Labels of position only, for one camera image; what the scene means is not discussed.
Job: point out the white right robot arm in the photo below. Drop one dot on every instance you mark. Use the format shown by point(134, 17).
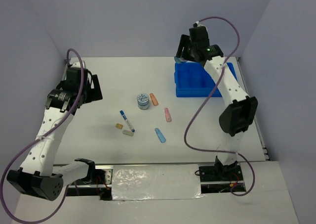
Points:
point(240, 107)

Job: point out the aluminium table edge rail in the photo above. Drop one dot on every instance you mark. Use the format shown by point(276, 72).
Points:
point(254, 104)

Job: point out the yellow eraser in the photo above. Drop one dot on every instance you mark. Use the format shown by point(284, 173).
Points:
point(119, 126)

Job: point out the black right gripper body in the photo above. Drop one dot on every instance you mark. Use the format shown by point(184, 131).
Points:
point(192, 48)

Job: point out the blue cleaning gel jar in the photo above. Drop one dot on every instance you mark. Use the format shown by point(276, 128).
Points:
point(143, 101)

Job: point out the pink translucent case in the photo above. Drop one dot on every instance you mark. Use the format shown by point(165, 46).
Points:
point(167, 115)

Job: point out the grey white eraser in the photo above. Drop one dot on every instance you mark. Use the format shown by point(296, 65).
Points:
point(129, 133)

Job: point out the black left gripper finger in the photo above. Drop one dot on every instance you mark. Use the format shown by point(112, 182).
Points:
point(94, 94)
point(94, 82)

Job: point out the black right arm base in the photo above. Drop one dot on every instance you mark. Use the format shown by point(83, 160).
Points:
point(219, 175)

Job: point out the blue plastic sorting bin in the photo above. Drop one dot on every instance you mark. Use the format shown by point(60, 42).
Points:
point(192, 80)

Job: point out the silver foil sheet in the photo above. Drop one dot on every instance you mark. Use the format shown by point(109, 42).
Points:
point(155, 182)

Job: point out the blue whiteboard marker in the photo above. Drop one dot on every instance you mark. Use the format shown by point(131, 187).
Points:
point(127, 121)

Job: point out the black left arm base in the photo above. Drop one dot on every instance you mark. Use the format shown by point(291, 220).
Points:
point(100, 186)

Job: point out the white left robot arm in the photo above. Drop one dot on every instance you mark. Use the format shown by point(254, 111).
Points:
point(36, 175)

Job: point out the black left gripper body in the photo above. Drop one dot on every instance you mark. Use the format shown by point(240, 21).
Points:
point(85, 89)

